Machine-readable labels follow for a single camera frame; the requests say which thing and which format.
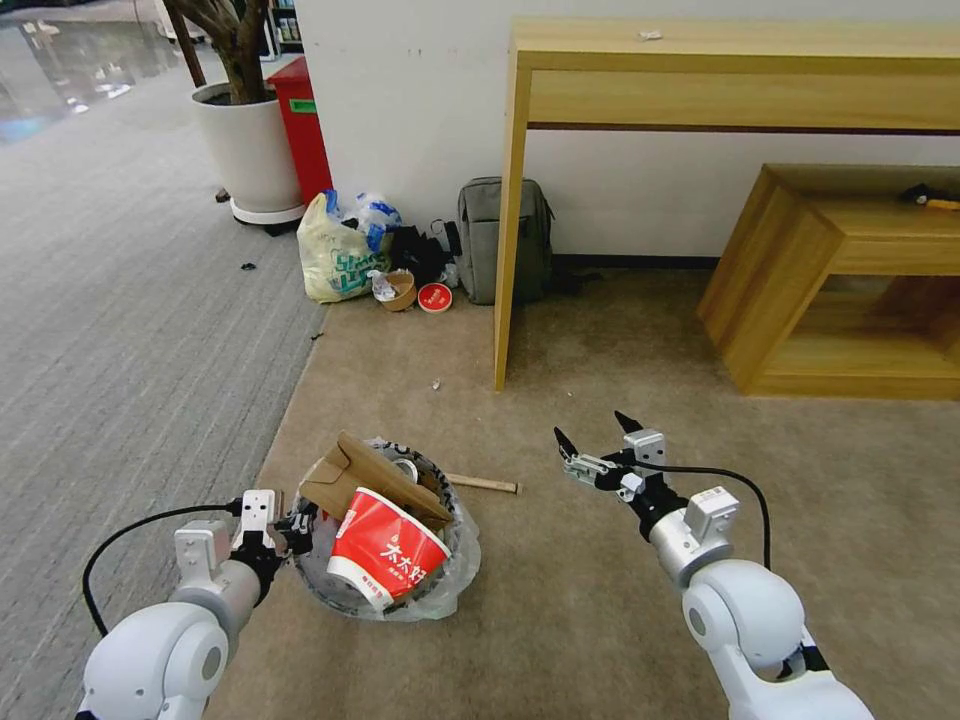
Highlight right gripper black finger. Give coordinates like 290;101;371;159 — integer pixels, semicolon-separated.
613;409;645;453
553;425;622;490

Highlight black mesh trash bin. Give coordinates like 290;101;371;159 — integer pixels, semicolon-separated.
292;440;471;618

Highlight clear plastic bin liner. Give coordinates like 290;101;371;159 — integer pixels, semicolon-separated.
293;437;482;624

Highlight red pedal bin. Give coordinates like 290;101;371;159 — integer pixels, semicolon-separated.
266;55;334;209

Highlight red paper noodle bowl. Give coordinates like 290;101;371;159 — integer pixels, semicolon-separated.
326;486;453;610

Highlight brown cardboard takeaway box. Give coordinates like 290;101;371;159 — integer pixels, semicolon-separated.
299;430;456;528

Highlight wooden chopsticks in paper sleeve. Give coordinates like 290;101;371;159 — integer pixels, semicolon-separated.
445;473;520;496

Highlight low light wooden shelf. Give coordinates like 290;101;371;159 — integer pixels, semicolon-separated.
696;164;960;400

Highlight grey backpack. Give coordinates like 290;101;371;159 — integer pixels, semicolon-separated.
455;176;558;307

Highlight brown paper bowl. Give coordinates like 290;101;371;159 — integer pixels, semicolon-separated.
378;271;417;313

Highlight yellow printed plastic bag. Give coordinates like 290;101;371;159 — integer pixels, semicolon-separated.
296;191;393;306

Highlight black crumpled bag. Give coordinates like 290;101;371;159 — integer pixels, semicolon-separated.
388;218;460;288

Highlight white wheeled pot tray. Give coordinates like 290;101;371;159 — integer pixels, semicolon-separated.
227;196;309;238

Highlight blue and white plastic bag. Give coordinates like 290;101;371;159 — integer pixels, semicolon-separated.
325;189;404;256

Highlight light wooden desk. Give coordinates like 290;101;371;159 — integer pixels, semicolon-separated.
492;17;960;392

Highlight white plant pot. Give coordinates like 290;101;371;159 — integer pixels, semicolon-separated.
190;80;306;215

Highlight brown tree trunk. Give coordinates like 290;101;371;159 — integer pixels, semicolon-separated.
161;0;273;106

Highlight dark shelf with bottles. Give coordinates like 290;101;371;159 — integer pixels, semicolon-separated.
266;0;306;58

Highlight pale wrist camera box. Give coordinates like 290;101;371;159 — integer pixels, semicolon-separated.
230;488;281;553
623;429;668;472

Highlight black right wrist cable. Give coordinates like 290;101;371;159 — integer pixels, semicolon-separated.
638;460;773;571

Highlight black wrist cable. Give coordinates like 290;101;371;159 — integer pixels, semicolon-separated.
82;503;243;639
638;460;773;571

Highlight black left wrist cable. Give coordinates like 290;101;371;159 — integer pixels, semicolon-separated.
82;503;243;639

